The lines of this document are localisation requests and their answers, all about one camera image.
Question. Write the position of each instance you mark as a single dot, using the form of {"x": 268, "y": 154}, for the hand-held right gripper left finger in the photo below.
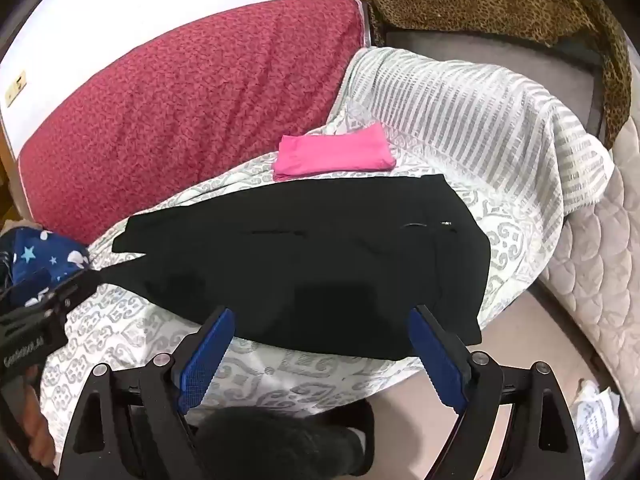
{"x": 206, "y": 360}

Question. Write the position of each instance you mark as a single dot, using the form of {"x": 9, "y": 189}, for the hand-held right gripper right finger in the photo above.
{"x": 440, "y": 360}

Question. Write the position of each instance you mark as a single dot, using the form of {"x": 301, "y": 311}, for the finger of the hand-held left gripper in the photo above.
{"x": 75, "y": 287}

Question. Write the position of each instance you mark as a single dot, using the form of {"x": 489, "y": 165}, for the black pants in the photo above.
{"x": 310, "y": 270}

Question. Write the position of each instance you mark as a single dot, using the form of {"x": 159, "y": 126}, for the person's left hand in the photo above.
{"x": 37, "y": 427}

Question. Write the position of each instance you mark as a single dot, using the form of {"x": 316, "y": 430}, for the blue star print cloth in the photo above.
{"x": 45, "y": 257}

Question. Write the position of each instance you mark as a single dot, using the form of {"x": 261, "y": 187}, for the person's dark clothing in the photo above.
{"x": 280, "y": 442}

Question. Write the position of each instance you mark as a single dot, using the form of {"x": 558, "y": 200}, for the white plastic bag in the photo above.
{"x": 597, "y": 425}

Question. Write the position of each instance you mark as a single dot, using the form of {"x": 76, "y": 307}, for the quilted beige mattress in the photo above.
{"x": 600, "y": 260}

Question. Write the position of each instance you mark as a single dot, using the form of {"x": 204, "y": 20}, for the red patterned bedsheet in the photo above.
{"x": 180, "y": 115}

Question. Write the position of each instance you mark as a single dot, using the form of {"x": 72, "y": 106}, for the folded pink cloth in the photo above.
{"x": 332, "y": 155}

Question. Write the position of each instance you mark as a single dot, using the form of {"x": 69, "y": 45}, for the white grey patterned blanket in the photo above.
{"x": 450, "y": 125}

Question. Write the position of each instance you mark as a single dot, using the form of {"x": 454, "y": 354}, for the leopard print cloth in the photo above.
{"x": 490, "y": 5}

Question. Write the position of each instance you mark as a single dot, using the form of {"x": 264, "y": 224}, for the wall socket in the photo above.
{"x": 15, "y": 88}

